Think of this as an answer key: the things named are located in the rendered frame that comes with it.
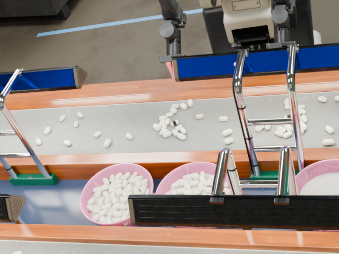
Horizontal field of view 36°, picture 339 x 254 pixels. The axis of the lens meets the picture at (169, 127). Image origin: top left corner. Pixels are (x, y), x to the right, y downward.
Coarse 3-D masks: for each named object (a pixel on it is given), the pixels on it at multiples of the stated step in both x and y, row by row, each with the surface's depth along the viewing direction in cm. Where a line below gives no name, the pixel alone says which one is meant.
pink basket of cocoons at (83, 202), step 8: (112, 168) 189; (120, 168) 189; (128, 168) 188; (136, 168) 186; (144, 168) 183; (96, 176) 188; (144, 176) 185; (88, 184) 186; (96, 184) 188; (152, 184) 177; (88, 192) 185; (152, 192) 175; (80, 200) 180; (88, 200) 184; (88, 216) 176; (104, 224) 170; (112, 224) 169; (120, 224) 171; (128, 224) 173
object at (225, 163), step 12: (228, 156) 130; (288, 156) 124; (216, 168) 128; (228, 168) 137; (288, 168) 122; (216, 180) 124; (240, 180) 142; (252, 180) 141; (264, 180) 140; (276, 180) 139; (288, 180) 120; (216, 192) 121; (240, 192) 143; (276, 192) 118; (288, 192) 117; (216, 204) 121; (276, 204) 117; (288, 204) 116; (252, 228) 156
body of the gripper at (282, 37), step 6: (276, 30) 188; (282, 30) 187; (288, 30) 188; (276, 36) 188; (282, 36) 187; (288, 36) 188; (276, 42) 188; (282, 42) 187; (288, 42) 186; (294, 42) 185
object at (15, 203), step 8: (0, 200) 142; (8, 200) 141; (16, 200) 143; (24, 200) 147; (0, 208) 142; (8, 208) 141; (16, 208) 143; (0, 216) 143; (8, 216) 142; (16, 216) 143
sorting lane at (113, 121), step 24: (264, 96) 198; (312, 96) 191; (0, 120) 233; (24, 120) 228; (48, 120) 223; (72, 120) 219; (96, 120) 215; (120, 120) 211; (144, 120) 207; (192, 120) 199; (216, 120) 195; (312, 120) 182; (336, 120) 179; (0, 144) 220; (48, 144) 212; (72, 144) 208; (96, 144) 204; (120, 144) 200; (144, 144) 197; (168, 144) 193; (192, 144) 190; (216, 144) 187; (240, 144) 183; (264, 144) 180; (288, 144) 178; (312, 144) 175; (336, 144) 172
